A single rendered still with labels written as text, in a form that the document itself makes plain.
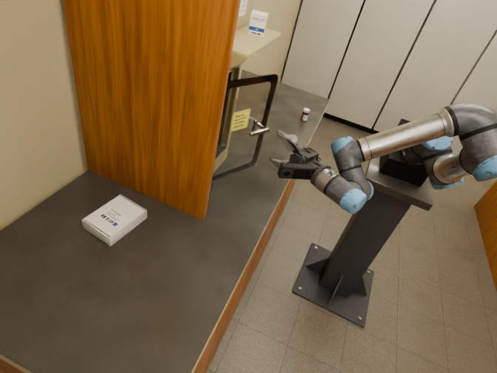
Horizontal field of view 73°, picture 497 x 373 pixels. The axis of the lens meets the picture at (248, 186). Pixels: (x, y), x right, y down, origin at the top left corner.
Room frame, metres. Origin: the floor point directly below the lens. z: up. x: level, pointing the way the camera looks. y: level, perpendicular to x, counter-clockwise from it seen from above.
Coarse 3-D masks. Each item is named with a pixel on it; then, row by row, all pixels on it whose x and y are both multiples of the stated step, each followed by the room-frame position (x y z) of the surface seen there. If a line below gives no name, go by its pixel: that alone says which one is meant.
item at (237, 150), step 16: (240, 80) 1.02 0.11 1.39; (256, 80) 1.08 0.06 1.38; (272, 80) 1.14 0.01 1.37; (240, 96) 1.03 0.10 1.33; (256, 96) 1.09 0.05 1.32; (272, 96) 1.16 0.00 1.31; (224, 112) 0.99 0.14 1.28; (256, 112) 1.10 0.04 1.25; (224, 128) 0.99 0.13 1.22; (256, 128) 1.12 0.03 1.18; (224, 144) 1.00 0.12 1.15; (240, 144) 1.07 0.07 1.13; (256, 144) 1.14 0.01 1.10; (224, 160) 1.01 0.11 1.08; (240, 160) 1.08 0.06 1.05; (256, 160) 1.15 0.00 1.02; (224, 176) 1.03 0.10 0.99
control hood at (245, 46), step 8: (248, 24) 1.20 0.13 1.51; (240, 32) 1.09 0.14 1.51; (272, 32) 1.19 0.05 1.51; (240, 40) 1.01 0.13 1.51; (248, 40) 1.03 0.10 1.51; (256, 40) 1.05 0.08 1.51; (264, 40) 1.07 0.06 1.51; (272, 40) 1.11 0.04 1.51; (240, 48) 0.94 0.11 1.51; (248, 48) 0.96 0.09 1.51; (256, 48) 0.98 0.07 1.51; (232, 56) 0.90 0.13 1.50; (240, 56) 0.90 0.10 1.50; (248, 56) 0.91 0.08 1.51; (232, 64) 0.90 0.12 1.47
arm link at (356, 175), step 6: (360, 168) 0.93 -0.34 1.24; (342, 174) 0.92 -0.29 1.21; (348, 174) 0.91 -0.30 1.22; (354, 174) 0.91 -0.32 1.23; (360, 174) 0.91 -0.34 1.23; (348, 180) 0.90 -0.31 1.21; (354, 180) 0.89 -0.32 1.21; (360, 180) 0.90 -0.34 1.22; (366, 180) 0.94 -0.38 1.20; (366, 186) 0.89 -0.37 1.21; (372, 186) 0.92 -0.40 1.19; (366, 192) 0.87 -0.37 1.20; (372, 192) 0.91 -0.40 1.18
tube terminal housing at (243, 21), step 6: (240, 0) 1.11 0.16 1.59; (252, 0) 1.21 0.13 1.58; (252, 6) 1.22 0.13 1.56; (246, 12) 1.17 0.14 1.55; (240, 18) 1.13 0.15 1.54; (246, 18) 1.18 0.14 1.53; (240, 24) 1.14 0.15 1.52; (246, 24) 1.19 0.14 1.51; (240, 66) 1.21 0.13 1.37; (234, 72) 1.24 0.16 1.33; (240, 72) 1.22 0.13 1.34; (234, 78) 1.24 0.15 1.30
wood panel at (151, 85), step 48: (96, 0) 0.91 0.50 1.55; (144, 0) 0.87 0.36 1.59; (192, 0) 0.85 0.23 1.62; (96, 48) 0.91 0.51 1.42; (144, 48) 0.87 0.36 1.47; (192, 48) 0.84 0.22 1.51; (96, 96) 0.91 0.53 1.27; (144, 96) 0.87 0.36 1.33; (192, 96) 0.84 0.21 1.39; (96, 144) 0.92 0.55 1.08; (144, 144) 0.87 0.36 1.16; (192, 144) 0.84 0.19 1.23; (144, 192) 0.87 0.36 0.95; (192, 192) 0.83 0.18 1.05
